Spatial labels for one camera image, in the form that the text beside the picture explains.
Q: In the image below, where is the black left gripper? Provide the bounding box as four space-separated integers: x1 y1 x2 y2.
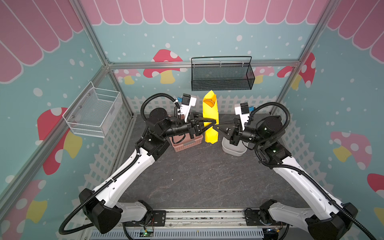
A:
161 111 217 140

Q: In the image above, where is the yellow paper napkin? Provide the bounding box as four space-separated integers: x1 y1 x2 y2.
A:
202 89 220 145

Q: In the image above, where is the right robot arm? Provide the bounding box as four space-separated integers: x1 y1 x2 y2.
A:
213 102 375 240

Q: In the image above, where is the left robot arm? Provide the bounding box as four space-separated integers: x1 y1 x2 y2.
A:
59 93 218 235

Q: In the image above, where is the white plastic tray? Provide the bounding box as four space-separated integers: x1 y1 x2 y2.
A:
222 138 248 157

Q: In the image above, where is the pink perforated basket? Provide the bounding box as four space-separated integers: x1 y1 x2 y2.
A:
169 134 204 152

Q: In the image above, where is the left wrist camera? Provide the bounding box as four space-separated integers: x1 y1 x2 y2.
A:
177 94 197 122

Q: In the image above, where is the black wire wall basket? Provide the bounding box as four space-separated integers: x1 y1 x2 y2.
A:
191 56 256 91

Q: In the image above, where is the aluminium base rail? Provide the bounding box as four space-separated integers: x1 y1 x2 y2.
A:
80 207 334 240

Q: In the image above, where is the white wire wall basket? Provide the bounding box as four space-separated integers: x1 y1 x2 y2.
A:
63 82 123 138

